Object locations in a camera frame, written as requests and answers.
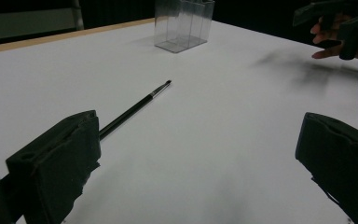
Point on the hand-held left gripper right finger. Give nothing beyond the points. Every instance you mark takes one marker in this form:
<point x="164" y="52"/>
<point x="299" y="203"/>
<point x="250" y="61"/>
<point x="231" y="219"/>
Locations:
<point x="341" y="161"/>

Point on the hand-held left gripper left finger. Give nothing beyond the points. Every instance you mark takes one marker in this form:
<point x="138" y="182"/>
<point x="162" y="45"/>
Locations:
<point x="56" y="161"/>

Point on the black makeup brush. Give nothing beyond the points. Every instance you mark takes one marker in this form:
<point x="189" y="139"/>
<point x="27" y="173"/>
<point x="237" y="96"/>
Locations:
<point x="130" y="110"/>

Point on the clear plastic organizer box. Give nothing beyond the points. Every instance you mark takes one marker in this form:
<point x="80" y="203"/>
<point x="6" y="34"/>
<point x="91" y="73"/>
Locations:
<point x="183" y="25"/>

